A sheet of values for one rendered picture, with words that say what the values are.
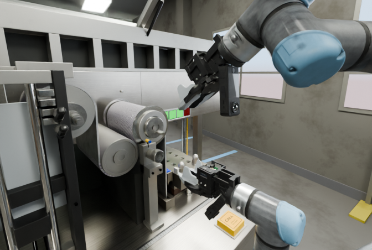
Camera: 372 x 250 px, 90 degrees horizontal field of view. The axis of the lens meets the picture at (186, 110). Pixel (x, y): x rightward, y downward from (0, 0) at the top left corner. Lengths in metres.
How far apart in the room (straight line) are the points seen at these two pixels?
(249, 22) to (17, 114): 0.44
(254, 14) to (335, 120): 2.57
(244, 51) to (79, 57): 0.75
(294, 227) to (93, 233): 0.62
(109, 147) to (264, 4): 0.52
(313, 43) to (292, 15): 0.06
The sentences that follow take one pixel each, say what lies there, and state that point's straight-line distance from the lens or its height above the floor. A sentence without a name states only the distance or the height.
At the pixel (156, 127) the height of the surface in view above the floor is 1.25.
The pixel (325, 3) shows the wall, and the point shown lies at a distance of 3.02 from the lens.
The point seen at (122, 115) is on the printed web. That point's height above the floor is 1.28.
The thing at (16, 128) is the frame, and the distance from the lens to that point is 0.44.
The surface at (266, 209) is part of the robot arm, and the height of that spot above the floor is 1.14.
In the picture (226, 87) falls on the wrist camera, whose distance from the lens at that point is 0.41.
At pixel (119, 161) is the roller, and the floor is 1.16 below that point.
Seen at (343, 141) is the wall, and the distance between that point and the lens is 2.90.
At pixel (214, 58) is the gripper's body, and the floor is 1.47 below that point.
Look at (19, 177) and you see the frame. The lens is 0.47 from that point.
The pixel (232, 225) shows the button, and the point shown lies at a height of 0.92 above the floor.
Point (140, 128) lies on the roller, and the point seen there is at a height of 1.26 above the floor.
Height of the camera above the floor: 1.44
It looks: 12 degrees down
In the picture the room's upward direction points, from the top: straight up
